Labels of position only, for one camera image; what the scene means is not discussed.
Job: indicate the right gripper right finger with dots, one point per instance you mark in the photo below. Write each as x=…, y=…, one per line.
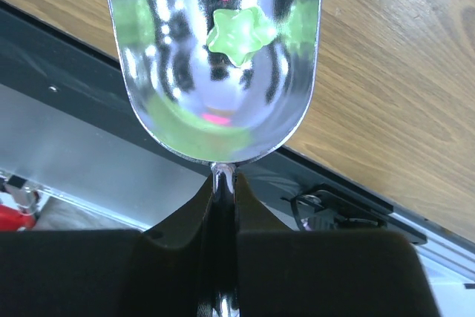
x=350, y=272

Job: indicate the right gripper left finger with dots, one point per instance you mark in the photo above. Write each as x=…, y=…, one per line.
x=110, y=272

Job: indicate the silver metal scoop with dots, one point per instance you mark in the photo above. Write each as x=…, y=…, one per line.
x=201, y=107

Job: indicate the green star candy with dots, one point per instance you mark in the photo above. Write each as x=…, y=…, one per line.
x=239, y=34

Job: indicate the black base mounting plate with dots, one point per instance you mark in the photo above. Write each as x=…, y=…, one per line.
x=51, y=67

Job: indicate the aluminium frame rail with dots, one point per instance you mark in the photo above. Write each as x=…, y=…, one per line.
x=92, y=168

